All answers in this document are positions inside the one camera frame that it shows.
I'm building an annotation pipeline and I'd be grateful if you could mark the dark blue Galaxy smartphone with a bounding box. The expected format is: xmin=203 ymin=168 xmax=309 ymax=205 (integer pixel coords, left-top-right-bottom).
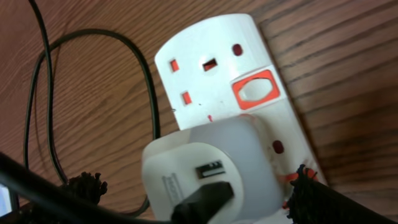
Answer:
xmin=0 ymin=185 xmax=20 ymax=217

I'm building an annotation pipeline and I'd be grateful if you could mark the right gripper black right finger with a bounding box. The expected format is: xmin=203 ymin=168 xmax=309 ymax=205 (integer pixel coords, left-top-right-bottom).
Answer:
xmin=286 ymin=164 xmax=396 ymax=224

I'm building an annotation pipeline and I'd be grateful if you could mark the white charger plug adapter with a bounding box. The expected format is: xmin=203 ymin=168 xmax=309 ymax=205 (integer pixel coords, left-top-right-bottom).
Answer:
xmin=142 ymin=117 xmax=284 ymax=223

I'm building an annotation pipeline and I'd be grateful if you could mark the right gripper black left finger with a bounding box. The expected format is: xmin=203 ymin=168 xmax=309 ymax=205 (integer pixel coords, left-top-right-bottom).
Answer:
xmin=1 ymin=172 xmax=108 ymax=224

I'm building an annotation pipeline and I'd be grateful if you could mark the black USB charging cable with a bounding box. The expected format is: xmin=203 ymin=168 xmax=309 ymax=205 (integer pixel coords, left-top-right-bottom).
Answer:
xmin=0 ymin=0 xmax=234 ymax=224

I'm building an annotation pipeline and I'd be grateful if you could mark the white power extension strip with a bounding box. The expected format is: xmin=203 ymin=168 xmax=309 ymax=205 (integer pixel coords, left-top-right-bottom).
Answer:
xmin=155 ymin=14 xmax=322 ymax=177

